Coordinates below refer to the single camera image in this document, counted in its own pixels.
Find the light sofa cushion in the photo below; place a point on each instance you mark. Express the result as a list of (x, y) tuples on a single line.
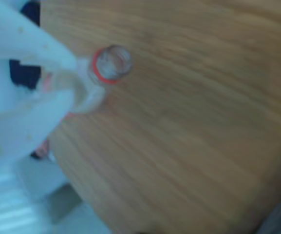
[(6, 214)]

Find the small dark pinkish object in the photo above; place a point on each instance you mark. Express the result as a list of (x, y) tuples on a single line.
[(39, 152)]

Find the clear bottle red nutrition label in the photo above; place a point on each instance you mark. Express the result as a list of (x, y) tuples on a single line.
[(111, 63)]

